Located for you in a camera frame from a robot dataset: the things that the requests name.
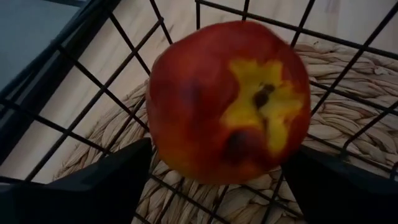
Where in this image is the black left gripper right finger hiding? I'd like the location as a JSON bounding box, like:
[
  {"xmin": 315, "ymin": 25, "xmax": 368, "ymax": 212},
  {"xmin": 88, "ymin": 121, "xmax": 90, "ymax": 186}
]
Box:
[{"xmin": 281, "ymin": 146, "xmax": 398, "ymax": 224}]

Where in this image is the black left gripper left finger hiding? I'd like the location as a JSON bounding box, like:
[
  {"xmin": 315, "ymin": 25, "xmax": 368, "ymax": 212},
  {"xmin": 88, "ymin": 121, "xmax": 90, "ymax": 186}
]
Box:
[{"xmin": 0, "ymin": 138, "xmax": 153, "ymax": 224}]

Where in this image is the red yellow streaked apple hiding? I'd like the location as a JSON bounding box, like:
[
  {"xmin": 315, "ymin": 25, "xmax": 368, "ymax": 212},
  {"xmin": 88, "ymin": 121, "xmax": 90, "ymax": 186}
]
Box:
[{"xmin": 145, "ymin": 20, "xmax": 312, "ymax": 186}]

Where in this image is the round woven placemat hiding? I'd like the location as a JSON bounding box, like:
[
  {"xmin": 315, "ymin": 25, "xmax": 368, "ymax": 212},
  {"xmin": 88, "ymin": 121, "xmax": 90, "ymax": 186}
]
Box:
[{"xmin": 54, "ymin": 42, "xmax": 398, "ymax": 224}]

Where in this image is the black wire basket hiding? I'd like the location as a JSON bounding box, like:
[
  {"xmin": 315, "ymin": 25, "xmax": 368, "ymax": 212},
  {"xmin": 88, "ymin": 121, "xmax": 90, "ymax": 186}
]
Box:
[{"xmin": 0, "ymin": 0, "xmax": 398, "ymax": 224}]

